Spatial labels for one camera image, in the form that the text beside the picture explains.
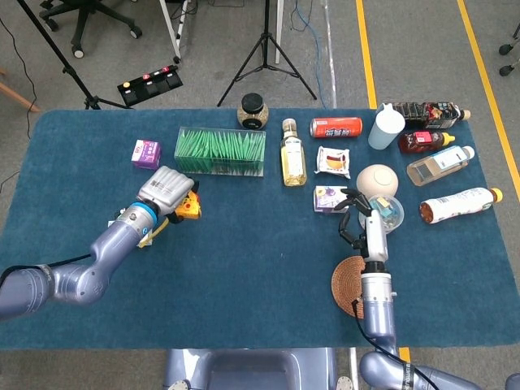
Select yellow liquid bottle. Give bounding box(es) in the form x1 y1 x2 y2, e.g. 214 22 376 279
279 118 309 188

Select white snack packet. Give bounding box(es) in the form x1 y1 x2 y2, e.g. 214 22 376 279
314 145 352 180

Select clear tub of binder clips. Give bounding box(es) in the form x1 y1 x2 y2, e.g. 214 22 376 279
357 194 405 236

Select black light stand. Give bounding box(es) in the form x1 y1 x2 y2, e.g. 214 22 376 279
15 0 133 111

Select purple white flowered carton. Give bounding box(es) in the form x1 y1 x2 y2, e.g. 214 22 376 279
312 185 350 215

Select orange drink can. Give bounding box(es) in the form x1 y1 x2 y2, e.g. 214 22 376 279
309 116 364 139

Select yellow tape measure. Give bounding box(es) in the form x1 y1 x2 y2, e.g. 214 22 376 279
136 189 203 249

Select brown honey bottle yellow cap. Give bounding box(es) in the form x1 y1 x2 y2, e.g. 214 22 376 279
396 130 457 155

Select wooden furniture leg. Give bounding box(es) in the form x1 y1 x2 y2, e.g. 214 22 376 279
0 68 41 114

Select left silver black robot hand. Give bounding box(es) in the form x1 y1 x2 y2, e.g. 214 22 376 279
136 165 201 224

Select clear box of green packets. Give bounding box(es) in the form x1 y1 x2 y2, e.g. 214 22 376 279
173 126 267 178

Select light blue plastic cup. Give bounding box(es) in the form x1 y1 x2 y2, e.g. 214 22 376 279
367 102 406 150

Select beige upturned bowl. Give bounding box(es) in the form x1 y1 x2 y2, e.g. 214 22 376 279
356 163 400 201

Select small purple white carton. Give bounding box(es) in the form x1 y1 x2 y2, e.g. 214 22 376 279
131 139 163 171

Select black floor cable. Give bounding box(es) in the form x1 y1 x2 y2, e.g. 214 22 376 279
0 15 38 192

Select clear bottle white cap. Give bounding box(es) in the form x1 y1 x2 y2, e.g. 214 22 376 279
406 145 476 188

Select white post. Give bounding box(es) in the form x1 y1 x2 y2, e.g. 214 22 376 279
275 0 284 65

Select black tripod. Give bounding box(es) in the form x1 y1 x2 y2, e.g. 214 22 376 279
216 0 318 108

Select round woven rattan coaster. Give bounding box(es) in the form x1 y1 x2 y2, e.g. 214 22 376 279
331 255 367 317

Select black chair caster legs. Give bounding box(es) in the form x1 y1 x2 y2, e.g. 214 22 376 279
498 34 520 77

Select blue floor cable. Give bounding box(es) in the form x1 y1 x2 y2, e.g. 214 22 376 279
290 0 328 109

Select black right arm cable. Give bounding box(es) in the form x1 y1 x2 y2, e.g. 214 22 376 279
350 298 431 390

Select blue table mat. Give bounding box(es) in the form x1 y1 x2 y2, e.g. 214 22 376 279
0 107 520 351

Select glass jar with black lid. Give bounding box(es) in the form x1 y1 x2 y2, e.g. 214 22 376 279
236 93 270 130

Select black office chair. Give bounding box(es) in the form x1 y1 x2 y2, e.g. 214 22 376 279
39 0 143 58

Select white stand frame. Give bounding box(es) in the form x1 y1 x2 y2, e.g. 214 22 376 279
158 0 190 65

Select dark tea bottle black label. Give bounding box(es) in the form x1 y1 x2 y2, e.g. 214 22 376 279
392 101 472 130

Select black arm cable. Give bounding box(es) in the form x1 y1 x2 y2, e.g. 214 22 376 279
0 253 93 285
350 298 431 390

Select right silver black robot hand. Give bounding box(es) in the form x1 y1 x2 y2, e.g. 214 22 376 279
333 187 389 264

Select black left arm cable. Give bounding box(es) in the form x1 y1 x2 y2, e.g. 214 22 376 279
0 253 93 285

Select blue-grey robot torso base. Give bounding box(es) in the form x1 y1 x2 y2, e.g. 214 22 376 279
162 347 361 390

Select white bottle yellow cap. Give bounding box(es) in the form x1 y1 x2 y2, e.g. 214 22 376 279
418 187 504 225

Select black foot pedal board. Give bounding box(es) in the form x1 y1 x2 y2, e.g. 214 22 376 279
116 64 183 107

